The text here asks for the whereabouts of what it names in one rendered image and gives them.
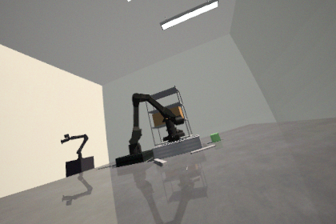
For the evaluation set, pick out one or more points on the green cube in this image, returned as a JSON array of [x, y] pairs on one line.
[[215, 138]]

